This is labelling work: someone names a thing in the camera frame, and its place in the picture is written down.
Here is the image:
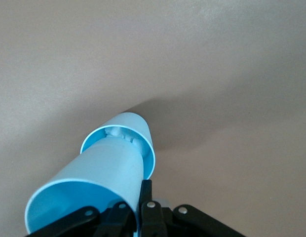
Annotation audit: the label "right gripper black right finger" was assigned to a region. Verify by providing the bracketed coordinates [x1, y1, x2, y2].
[139, 179, 246, 237]

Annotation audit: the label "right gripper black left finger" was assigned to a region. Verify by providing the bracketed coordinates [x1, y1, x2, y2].
[25, 200, 137, 237]

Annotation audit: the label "light blue plastic cup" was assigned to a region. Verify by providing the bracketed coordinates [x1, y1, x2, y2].
[79, 112, 156, 180]
[24, 137, 145, 235]

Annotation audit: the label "white crumpled filling pieces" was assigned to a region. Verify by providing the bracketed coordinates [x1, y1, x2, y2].
[103, 126, 149, 160]

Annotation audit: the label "brown table mat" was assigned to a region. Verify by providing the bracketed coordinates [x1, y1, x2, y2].
[0, 0, 306, 237]

